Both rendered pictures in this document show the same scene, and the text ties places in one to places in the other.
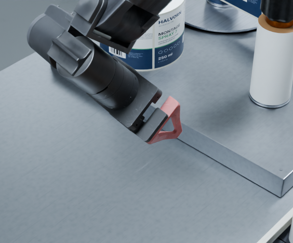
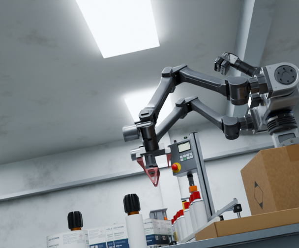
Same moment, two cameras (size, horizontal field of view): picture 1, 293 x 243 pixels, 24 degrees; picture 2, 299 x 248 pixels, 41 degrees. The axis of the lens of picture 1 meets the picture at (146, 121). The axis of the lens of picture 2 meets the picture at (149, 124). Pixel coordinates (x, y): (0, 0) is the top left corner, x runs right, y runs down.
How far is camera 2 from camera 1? 1.62 m
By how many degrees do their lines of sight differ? 75
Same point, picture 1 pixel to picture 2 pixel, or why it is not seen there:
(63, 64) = (145, 125)
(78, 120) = not seen: outside the picture
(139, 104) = (162, 145)
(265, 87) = (140, 241)
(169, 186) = not seen: outside the picture
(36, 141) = not seen: outside the picture
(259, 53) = (133, 227)
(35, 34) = (126, 128)
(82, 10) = (144, 112)
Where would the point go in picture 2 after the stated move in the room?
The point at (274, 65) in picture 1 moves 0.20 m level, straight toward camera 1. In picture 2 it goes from (140, 229) to (163, 221)
